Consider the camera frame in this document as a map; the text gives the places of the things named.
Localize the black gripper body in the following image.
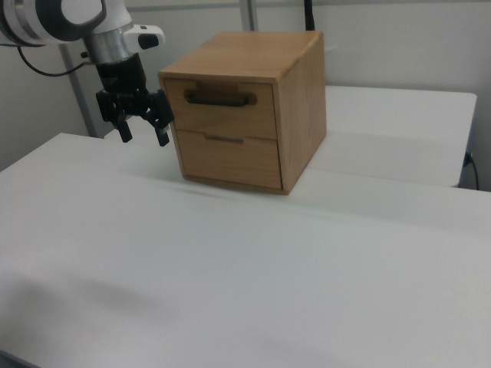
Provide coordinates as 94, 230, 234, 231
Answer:
95, 53, 155, 117

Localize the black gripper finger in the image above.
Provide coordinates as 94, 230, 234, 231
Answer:
95, 89, 133, 144
143, 88, 176, 148

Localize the wooden drawer with black handle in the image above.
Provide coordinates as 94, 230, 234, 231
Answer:
163, 78, 278, 140

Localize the wooden drawer with notch pull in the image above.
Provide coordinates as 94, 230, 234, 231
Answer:
174, 129, 284, 190

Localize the wooden two-drawer cabinet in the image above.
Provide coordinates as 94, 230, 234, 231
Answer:
157, 31, 328, 196

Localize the black vertical pole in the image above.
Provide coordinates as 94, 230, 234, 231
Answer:
303, 0, 317, 31

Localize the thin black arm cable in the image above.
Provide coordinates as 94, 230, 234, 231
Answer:
16, 45, 95, 77

